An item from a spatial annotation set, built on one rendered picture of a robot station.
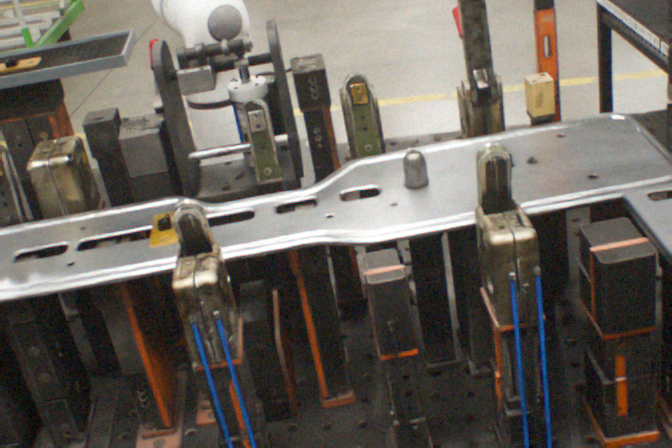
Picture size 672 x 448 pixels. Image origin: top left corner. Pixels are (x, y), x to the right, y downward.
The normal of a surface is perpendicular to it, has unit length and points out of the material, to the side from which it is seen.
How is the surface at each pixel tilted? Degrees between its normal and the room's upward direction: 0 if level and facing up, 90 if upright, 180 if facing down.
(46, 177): 90
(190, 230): 102
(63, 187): 90
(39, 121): 90
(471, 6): 81
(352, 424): 0
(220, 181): 0
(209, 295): 90
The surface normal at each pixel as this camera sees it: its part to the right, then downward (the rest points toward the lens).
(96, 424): -0.16, -0.87
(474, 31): 0.06, 0.32
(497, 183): 0.11, 0.62
